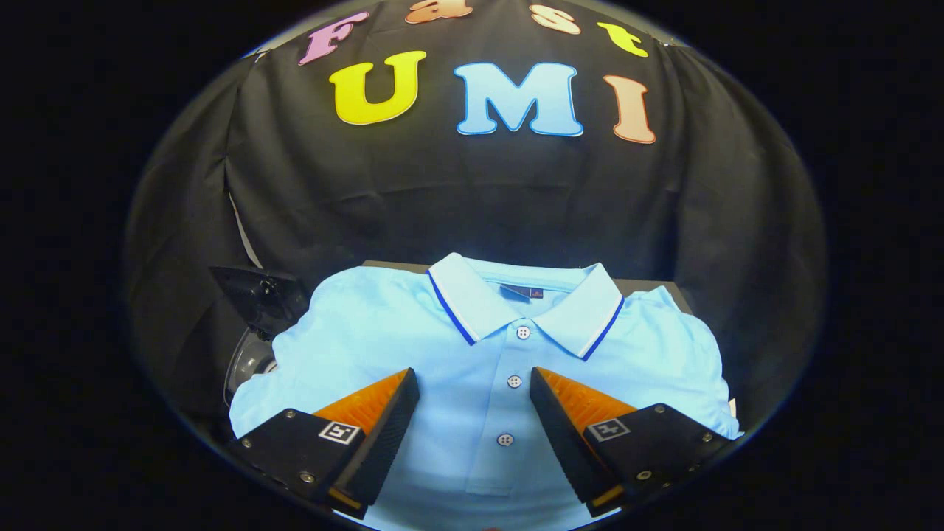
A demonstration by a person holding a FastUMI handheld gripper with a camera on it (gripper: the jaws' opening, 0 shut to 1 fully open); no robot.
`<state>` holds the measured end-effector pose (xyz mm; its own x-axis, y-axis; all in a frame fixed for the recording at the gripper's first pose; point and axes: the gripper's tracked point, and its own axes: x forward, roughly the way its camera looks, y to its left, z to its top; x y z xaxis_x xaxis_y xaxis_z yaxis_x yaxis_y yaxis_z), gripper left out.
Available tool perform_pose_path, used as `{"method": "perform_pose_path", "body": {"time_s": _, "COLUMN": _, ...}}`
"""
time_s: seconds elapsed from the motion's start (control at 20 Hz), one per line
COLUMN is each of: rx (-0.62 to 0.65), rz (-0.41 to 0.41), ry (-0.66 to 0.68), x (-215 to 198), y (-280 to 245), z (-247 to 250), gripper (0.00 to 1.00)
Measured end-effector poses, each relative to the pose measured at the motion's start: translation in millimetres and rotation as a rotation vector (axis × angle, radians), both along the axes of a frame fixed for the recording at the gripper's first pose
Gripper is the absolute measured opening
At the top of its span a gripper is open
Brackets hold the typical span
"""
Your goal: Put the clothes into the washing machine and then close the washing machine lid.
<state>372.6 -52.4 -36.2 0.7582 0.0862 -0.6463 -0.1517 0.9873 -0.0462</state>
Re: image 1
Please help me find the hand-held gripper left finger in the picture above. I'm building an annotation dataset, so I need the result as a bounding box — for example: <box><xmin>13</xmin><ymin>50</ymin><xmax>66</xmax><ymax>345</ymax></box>
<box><xmin>225</xmin><ymin>367</ymin><xmax>420</xmax><ymax>521</ymax></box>

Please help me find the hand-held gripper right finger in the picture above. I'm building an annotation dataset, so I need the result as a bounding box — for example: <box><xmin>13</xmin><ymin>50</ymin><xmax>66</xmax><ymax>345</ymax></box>
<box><xmin>529</xmin><ymin>367</ymin><xmax>742</xmax><ymax>518</ymax></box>

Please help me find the light blue polo shirt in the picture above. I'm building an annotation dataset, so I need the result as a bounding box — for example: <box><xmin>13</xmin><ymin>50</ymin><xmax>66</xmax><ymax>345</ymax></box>
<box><xmin>229</xmin><ymin>252</ymin><xmax>742</xmax><ymax>531</ymax></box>

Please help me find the dark washing machine lid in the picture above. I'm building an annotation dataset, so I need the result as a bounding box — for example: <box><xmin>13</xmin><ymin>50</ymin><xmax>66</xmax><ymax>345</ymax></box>
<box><xmin>209</xmin><ymin>265</ymin><xmax>312</xmax><ymax>341</ymax></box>

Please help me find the beige cabinet with dark top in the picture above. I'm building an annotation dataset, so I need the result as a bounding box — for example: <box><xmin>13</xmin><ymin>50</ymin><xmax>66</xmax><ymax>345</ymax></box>
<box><xmin>361</xmin><ymin>260</ymin><xmax>694</xmax><ymax>315</ymax></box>

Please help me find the black backdrop cloth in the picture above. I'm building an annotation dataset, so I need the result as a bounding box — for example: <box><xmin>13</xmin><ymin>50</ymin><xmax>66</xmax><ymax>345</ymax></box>
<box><xmin>124</xmin><ymin>0</ymin><xmax>827</xmax><ymax>436</ymax></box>

